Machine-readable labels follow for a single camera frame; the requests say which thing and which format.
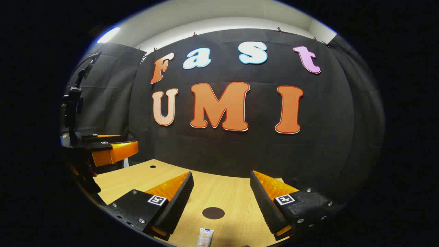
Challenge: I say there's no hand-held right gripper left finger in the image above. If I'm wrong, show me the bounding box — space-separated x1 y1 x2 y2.
105 171 194 241

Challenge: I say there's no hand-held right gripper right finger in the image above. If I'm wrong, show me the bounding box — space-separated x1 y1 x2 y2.
250 170 343 242

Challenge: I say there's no dark brown round coaster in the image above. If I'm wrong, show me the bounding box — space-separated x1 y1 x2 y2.
202 207 225 220

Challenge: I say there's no white toothpaste tube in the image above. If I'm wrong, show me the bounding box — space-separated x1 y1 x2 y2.
196 228 215 247

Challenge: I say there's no light wooden desktop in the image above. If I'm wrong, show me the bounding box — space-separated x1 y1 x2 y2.
93 158 299 247

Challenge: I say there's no black tripod stand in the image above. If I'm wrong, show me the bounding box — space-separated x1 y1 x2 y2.
60 51 102 145

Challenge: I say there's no dark grey side curtain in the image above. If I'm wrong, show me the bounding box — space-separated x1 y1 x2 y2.
67 42 146 162

